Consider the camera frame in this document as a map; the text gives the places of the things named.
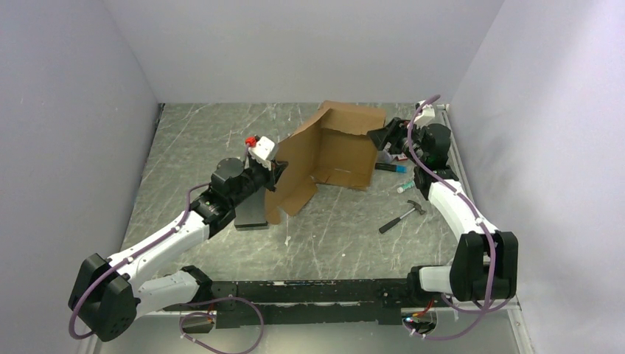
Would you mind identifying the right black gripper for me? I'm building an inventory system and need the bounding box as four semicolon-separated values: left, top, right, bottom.
367;117;427;166

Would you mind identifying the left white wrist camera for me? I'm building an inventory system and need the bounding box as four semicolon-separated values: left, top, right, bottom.
245;136;279;170

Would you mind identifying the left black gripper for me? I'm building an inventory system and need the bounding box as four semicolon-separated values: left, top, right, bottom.
230;156;289;208

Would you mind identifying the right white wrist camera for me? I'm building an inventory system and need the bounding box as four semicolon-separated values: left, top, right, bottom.
413;100;436;127

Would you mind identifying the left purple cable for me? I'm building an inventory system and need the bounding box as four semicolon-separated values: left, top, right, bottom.
68;181;265;354

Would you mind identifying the white green glue stick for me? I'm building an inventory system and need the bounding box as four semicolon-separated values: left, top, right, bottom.
397;181;415;194

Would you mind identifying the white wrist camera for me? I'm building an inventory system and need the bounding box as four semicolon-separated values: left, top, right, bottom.
245;136;279;170
413;100;436;127

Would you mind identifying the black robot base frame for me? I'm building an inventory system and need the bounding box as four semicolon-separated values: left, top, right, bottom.
161;273;436;329

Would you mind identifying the brown cardboard box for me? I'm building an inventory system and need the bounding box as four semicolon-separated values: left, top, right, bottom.
265;100;387;225

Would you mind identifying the black blue marker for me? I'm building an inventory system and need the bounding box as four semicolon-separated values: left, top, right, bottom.
375;162;407;173

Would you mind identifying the black rectangular block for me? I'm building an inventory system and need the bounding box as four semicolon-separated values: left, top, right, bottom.
234;190;269;232

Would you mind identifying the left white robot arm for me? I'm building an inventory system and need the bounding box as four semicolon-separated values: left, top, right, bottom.
68;158;289;341

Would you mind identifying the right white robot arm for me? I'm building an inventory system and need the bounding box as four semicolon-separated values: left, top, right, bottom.
366;118;518;306

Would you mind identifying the black handled claw hammer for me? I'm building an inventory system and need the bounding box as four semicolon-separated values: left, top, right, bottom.
378;200;426;234

